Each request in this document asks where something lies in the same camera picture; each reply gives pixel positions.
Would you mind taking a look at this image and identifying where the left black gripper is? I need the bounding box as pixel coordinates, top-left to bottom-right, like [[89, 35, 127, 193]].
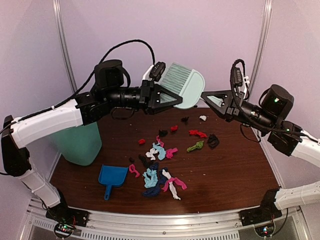
[[104, 78, 183, 115]]

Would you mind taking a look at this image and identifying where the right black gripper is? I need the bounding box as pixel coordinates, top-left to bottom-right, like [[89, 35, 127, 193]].
[[200, 89, 276, 134]]

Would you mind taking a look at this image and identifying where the mint green hand brush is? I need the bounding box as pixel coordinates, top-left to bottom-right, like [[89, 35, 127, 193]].
[[159, 63, 206, 110]]

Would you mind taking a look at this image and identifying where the blue plastic dustpan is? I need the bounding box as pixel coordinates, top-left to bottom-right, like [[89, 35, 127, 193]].
[[98, 165, 129, 201]]

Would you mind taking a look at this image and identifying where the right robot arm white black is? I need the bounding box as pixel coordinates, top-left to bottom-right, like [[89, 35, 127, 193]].
[[201, 84, 320, 221]]

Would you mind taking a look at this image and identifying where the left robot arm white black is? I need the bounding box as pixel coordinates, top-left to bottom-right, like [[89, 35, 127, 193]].
[[0, 59, 183, 222]]

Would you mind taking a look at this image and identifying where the white scrap far back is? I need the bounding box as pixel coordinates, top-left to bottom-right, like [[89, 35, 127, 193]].
[[199, 115, 208, 122]]

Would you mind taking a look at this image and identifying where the red scrap upper centre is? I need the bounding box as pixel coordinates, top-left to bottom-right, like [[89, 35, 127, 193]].
[[170, 125, 178, 133]]

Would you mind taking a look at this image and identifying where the black scrap far back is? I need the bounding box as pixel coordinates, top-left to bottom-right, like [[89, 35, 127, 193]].
[[181, 116, 190, 125]]

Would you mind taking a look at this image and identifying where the black scrap upper centre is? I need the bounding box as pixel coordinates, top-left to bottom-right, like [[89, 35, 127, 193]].
[[158, 129, 168, 137]]

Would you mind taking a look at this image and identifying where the small red paper scrap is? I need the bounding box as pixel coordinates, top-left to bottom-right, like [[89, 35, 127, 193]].
[[138, 138, 146, 145]]

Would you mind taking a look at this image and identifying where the pink scrap upper small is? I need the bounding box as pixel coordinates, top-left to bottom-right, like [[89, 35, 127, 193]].
[[156, 135, 164, 148]]

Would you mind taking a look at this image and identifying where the light blue scrap upper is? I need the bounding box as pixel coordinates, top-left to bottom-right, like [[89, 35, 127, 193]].
[[152, 142, 166, 161]]

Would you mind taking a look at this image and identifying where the light blue scrap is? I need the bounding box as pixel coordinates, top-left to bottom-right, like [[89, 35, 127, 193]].
[[152, 142, 166, 161], [142, 168, 158, 189]]

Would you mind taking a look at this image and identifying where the pink paper scrap middle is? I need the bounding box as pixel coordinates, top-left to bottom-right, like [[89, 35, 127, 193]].
[[165, 147, 178, 159]]

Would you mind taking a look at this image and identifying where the pink paper scrap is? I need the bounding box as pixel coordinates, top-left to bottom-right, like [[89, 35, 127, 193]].
[[128, 163, 140, 178], [165, 147, 178, 159], [161, 177, 188, 192]]

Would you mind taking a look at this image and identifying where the white paper scrap upper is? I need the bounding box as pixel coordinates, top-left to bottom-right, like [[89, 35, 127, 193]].
[[145, 148, 158, 161]]

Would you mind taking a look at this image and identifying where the white paper scrap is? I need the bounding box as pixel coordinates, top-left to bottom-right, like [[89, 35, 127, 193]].
[[162, 169, 181, 201], [145, 148, 158, 161]]

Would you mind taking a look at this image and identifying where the black paper scrap centre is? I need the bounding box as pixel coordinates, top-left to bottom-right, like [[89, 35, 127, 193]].
[[138, 154, 154, 168]]

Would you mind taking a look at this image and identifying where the pink paper scrap left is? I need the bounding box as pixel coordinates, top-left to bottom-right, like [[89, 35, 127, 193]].
[[128, 163, 140, 178]]

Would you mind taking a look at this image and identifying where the white paper scrap lower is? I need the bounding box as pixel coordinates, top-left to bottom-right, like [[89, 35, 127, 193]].
[[162, 169, 181, 201]]

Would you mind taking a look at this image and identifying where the light blue scrap lower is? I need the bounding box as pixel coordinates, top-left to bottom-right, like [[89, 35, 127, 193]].
[[142, 168, 158, 189]]

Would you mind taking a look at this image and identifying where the pink paper scrap lower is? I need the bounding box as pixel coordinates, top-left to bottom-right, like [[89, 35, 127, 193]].
[[161, 177, 188, 192]]

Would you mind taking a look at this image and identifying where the green plastic trash bin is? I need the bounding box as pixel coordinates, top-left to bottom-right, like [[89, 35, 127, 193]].
[[50, 122, 102, 166]]

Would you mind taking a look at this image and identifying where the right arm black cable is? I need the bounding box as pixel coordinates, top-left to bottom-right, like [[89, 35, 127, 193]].
[[230, 58, 303, 145]]

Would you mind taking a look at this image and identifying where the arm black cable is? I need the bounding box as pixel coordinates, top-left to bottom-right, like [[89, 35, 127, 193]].
[[230, 58, 303, 145], [0, 39, 156, 176]]

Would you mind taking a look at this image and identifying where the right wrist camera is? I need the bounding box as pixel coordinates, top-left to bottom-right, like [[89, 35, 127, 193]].
[[232, 67, 250, 100]]

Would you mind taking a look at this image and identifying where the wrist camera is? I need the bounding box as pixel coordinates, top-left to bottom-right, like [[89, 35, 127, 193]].
[[232, 67, 250, 100], [142, 61, 166, 82]]

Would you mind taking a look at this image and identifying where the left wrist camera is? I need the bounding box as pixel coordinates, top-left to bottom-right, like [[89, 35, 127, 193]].
[[142, 61, 166, 82]]

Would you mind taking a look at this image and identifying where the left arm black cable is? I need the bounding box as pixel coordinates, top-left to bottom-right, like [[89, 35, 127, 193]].
[[0, 39, 156, 176]]

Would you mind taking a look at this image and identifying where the right aluminium corner post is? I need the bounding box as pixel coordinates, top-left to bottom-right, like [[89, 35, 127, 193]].
[[249, 0, 273, 78]]

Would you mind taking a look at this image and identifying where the aluminium corner post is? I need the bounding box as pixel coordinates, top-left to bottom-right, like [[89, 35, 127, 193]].
[[52, 0, 78, 93], [249, 0, 273, 78]]

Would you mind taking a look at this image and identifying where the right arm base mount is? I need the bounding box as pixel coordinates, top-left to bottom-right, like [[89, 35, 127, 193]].
[[239, 188, 282, 226]]

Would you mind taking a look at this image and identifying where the aluminium front frame rail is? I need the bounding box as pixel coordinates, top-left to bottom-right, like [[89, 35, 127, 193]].
[[17, 197, 312, 240]]

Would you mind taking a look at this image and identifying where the left aluminium corner post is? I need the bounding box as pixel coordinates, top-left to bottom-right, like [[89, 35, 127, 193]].
[[52, 0, 78, 93]]

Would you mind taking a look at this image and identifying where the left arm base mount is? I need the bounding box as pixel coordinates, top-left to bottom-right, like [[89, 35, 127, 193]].
[[45, 189, 89, 227]]

